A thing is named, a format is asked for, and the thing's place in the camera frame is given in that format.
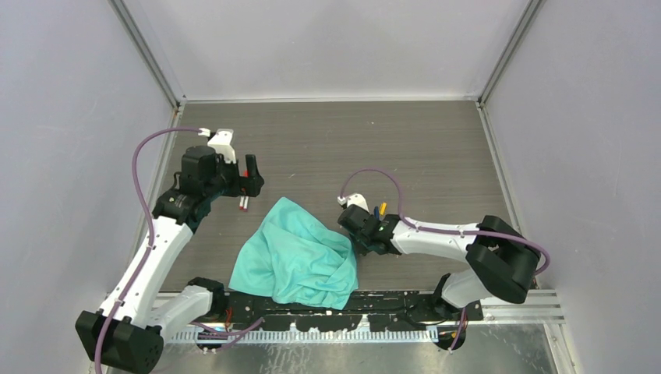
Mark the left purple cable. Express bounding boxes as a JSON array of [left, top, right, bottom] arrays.
[[94, 126, 264, 374]]

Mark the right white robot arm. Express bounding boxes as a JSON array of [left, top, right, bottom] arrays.
[[338, 204, 541, 320]]

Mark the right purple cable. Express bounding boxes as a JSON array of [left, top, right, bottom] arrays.
[[338, 168, 552, 353]]

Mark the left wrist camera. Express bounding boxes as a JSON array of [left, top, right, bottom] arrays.
[[207, 129, 237, 164]]

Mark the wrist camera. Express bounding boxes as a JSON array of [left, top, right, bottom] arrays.
[[337, 193, 369, 212], [207, 129, 237, 164]]

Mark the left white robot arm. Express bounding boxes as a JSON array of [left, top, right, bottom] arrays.
[[75, 146, 264, 373]]

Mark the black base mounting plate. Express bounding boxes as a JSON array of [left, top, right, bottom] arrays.
[[196, 291, 461, 332]]

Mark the slotted aluminium rail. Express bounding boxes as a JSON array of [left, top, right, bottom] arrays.
[[168, 326, 439, 344]]

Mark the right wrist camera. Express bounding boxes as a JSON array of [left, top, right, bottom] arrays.
[[337, 193, 369, 212]]

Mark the purple cable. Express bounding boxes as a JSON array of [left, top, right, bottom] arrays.
[[338, 168, 552, 353], [94, 126, 264, 374]]

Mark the teal cloth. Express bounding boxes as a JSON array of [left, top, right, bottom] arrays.
[[229, 197, 359, 310]]

